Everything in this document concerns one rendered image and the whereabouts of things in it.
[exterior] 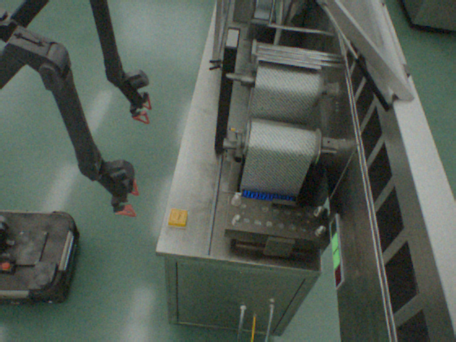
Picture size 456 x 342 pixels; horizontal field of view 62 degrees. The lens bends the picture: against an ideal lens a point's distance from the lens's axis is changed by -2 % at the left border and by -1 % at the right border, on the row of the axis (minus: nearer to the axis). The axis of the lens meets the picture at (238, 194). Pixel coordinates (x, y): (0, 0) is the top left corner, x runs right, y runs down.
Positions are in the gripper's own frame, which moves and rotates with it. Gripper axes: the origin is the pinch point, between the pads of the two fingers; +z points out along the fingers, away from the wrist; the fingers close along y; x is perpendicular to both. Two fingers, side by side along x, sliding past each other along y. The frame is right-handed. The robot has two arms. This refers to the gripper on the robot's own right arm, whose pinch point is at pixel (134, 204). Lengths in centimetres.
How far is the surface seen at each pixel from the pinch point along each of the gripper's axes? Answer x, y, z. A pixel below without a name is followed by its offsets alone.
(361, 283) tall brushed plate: -72, -44, 8
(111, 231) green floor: 79, 53, 76
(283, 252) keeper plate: -45, -13, 36
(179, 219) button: -8.1, 2.2, 18.7
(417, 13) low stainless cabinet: -207, 361, 212
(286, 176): -54, 9, 19
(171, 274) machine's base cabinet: 4.5, -12.0, 35.2
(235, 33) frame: -50, 56, -17
